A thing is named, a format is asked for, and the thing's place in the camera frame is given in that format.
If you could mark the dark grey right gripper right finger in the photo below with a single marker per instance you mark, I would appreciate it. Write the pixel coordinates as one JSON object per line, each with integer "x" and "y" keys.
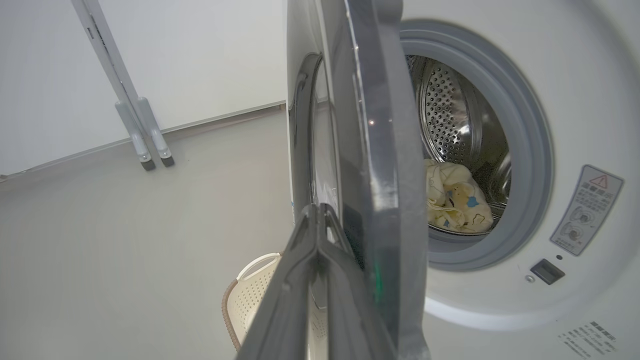
{"x": 345, "y": 310}

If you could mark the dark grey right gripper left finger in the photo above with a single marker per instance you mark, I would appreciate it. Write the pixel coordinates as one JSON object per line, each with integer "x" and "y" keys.
{"x": 290, "y": 290}

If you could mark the pale yellow bear-print garment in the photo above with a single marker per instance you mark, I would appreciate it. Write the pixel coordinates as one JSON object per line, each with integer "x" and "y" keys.
{"x": 450, "y": 180}

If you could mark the dark round washing machine door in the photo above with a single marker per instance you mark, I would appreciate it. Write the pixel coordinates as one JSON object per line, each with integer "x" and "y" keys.
{"x": 380, "y": 125}

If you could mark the cream perforated laundry basket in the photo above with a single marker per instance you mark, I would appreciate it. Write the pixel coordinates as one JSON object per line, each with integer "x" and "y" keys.
{"x": 250, "y": 300}

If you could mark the black door latch slot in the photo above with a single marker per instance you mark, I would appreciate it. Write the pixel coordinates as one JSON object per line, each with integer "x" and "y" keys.
{"x": 546, "y": 271}

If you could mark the grey rubber door seal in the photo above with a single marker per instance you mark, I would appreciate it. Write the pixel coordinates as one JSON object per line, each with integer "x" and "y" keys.
{"x": 530, "y": 125}

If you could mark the white front-load washing machine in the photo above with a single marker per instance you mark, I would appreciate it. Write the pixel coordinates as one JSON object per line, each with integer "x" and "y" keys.
{"x": 590, "y": 90}

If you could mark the perforated steel washer drum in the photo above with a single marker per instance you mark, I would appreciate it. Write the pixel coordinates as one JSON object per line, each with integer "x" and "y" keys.
{"x": 445, "y": 110}

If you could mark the grey warning sticker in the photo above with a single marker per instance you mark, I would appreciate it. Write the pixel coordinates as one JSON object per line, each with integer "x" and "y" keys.
{"x": 587, "y": 210}

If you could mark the grey wheeled board stand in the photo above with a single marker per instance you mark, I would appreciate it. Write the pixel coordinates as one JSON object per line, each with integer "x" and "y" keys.
{"x": 117, "y": 85}

